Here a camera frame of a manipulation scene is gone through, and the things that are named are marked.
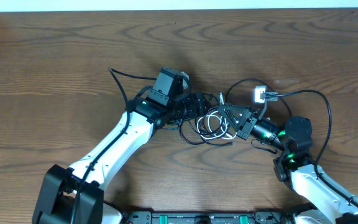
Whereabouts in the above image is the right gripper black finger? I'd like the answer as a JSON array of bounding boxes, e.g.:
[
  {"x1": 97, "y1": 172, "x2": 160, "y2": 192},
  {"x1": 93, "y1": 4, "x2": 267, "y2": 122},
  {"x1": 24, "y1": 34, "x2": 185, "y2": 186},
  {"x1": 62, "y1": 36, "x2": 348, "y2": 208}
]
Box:
[
  {"x1": 220, "y1": 110, "x2": 244, "y2": 132},
  {"x1": 218, "y1": 105, "x2": 250, "y2": 117}
]

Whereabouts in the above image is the white cable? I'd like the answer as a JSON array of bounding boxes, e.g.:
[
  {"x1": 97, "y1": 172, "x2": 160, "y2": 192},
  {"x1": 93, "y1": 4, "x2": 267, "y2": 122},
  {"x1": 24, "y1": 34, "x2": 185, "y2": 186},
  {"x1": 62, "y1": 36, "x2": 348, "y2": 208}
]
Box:
[{"x1": 196, "y1": 92, "x2": 237, "y2": 141}]

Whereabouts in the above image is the black USB cable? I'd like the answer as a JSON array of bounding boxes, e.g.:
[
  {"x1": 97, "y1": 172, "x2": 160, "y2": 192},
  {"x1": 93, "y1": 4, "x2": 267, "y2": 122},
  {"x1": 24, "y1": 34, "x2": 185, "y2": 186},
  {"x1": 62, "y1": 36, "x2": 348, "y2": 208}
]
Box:
[{"x1": 178, "y1": 93, "x2": 235, "y2": 147}]

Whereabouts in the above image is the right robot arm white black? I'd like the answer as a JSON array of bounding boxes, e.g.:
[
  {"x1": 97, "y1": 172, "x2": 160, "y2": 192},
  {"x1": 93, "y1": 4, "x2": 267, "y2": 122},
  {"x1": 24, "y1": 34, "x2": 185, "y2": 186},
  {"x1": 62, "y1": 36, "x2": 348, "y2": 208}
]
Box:
[{"x1": 218, "y1": 105, "x2": 358, "y2": 223}]

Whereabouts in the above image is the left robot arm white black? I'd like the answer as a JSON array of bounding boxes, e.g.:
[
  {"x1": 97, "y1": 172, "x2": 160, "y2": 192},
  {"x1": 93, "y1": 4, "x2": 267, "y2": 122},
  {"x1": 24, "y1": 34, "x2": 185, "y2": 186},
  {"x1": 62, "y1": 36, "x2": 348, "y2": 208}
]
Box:
[{"x1": 32, "y1": 92, "x2": 211, "y2": 223}]

